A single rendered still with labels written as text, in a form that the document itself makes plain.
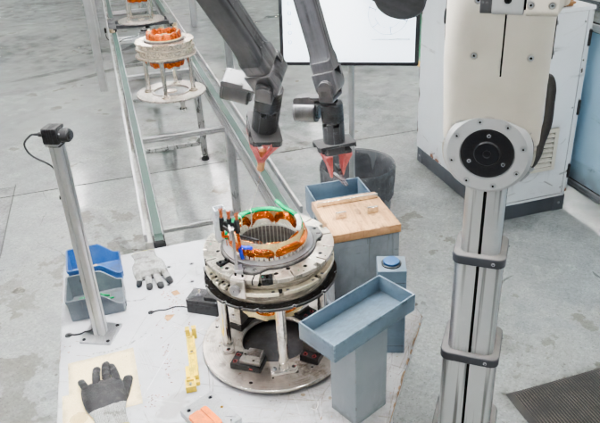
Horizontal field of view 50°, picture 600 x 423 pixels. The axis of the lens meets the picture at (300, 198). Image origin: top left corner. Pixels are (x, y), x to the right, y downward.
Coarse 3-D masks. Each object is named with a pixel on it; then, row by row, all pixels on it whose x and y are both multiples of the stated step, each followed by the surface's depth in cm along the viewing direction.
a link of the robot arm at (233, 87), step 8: (224, 72) 132; (232, 72) 131; (240, 72) 131; (224, 80) 130; (232, 80) 130; (240, 80) 130; (224, 88) 132; (232, 88) 132; (240, 88) 131; (248, 88) 129; (256, 88) 125; (264, 88) 124; (224, 96) 133; (232, 96) 133; (240, 96) 132; (256, 96) 127; (264, 96) 126; (272, 96) 127
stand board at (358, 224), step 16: (320, 208) 179; (336, 208) 179; (352, 208) 178; (384, 208) 178; (336, 224) 171; (352, 224) 171; (368, 224) 170; (384, 224) 170; (400, 224) 170; (336, 240) 167
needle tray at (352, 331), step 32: (384, 288) 149; (320, 320) 140; (352, 320) 141; (384, 320) 137; (320, 352) 133; (352, 352) 137; (384, 352) 144; (352, 384) 142; (384, 384) 149; (352, 416) 146
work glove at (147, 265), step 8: (136, 256) 214; (144, 256) 213; (152, 256) 213; (136, 264) 207; (144, 264) 206; (152, 264) 206; (160, 264) 207; (136, 272) 203; (144, 272) 203; (152, 272) 203; (160, 272) 203; (168, 272) 202; (144, 280) 202; (160, 280) 199; (168, 280) 200; (152, 288) 198; (160, 288) 197
